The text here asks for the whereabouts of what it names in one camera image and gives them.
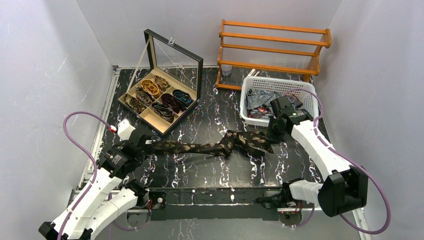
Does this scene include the black gold floral tie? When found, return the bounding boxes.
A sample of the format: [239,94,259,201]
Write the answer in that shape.
[147,130,274,158]

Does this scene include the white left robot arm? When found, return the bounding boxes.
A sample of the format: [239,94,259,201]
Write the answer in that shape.
[38,130,154,240]

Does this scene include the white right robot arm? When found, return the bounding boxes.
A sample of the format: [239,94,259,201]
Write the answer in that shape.
[267,96,368,217]

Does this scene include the grey ties in basket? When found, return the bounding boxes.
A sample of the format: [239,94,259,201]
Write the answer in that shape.
[245,88,284,119]

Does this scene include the white plastic basket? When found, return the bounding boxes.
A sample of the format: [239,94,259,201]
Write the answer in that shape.
[239,76,319,127]

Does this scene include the olive patterned rolled tie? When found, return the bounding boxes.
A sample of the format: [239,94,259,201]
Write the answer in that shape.
[123,93,146,114]

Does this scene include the grey striped rolled tie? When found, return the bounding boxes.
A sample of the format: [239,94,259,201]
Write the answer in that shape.
[151,102,174,123]

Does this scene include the brown patterned rolled tie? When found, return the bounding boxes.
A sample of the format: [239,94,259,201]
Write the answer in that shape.
[135,87,155,107]

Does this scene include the dark red rolled tie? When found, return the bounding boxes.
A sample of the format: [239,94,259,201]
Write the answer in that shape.
[160,93,181,114]

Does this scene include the gold rolled tie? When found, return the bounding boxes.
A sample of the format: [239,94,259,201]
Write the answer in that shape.
[140,79,162,98]

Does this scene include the small clear plastic cup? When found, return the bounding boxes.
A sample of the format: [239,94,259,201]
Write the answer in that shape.
[221,64,232,77]

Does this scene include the orange wooden shoe rack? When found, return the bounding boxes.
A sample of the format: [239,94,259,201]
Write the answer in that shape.
[216,19,332,91]

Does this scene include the blue black rolled tie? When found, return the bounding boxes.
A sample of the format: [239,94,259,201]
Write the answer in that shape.
[172,89,194,111]

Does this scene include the brown rolled tie back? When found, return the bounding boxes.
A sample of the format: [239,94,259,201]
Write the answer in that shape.
[153,75,170,92]

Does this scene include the black tie storage box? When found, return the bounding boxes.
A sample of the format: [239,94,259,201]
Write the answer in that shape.
[117,29,204,137]

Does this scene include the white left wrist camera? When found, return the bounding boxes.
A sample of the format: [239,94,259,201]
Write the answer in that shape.
[117,118,136,141]

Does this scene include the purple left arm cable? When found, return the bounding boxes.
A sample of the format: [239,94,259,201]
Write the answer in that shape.
[56,111,150,240]

